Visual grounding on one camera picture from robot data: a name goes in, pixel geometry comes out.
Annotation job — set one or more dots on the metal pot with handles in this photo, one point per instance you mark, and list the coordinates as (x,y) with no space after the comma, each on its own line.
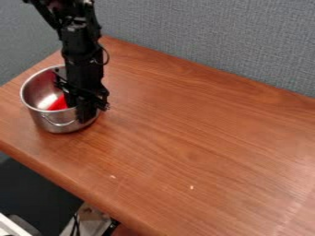
(38,94)

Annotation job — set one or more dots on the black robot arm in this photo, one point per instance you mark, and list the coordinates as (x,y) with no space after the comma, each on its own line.
(72,19)

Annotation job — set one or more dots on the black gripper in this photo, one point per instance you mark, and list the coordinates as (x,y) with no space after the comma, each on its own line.
(80,83)

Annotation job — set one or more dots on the metal table leg frame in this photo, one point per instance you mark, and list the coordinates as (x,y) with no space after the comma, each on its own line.
(89,222)

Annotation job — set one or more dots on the white object bottom left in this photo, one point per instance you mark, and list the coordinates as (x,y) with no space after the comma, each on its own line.
(9,228)

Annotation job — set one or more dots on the red rectangular block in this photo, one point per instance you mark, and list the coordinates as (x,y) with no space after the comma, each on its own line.
(59,104)

